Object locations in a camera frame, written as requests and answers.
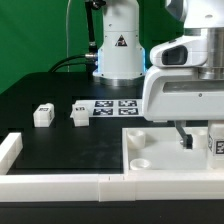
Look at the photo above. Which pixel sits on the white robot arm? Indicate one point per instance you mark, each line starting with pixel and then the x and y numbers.
pixel 177 50

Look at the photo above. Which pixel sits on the white U-shaped fence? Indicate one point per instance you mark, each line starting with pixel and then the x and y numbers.
pixel 140 181

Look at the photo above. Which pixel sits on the white square tabletop tray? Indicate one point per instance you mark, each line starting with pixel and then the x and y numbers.
pixel 160 149

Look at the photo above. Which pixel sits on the white marker sheet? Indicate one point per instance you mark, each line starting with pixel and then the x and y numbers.
pixel 110 108

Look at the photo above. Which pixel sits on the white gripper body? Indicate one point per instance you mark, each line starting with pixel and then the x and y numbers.
pixel 178 94

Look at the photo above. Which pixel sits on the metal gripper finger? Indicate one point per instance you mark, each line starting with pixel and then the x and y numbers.
pixel 187 139

